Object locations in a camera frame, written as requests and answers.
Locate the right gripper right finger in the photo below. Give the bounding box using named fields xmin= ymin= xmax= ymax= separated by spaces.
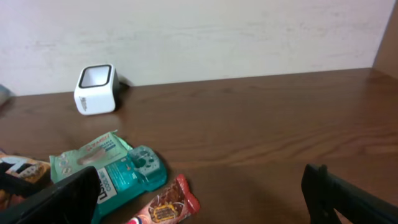
xmin=301 ymin=164 xmax=397 ymax=224

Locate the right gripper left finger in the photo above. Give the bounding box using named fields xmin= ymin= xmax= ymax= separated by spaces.
xmin=1 ymin=166 xmax=100 ymax=224

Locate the yellow snack bag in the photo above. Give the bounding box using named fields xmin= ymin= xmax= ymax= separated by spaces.
xmin=1 ymin=151 xmax=53 ymax=210

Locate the light teal wipes packet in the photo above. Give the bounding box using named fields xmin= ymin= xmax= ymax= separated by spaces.
xmin=49 ymin=131 xmax=133 ymax=183

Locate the teal Listerine mouthwash bottle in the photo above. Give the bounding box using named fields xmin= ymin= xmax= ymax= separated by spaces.
xmin=91 ymin=146 xmax=167 ymax=224

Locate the red Top chocolate bar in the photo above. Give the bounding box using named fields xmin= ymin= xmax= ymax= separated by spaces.
xmin=126 ymin=174 xmax=201 ymax=224

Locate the white barcode scanner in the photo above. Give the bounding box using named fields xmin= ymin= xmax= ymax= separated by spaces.
xmin=73 ymin=64 xmax=119 ymax=116

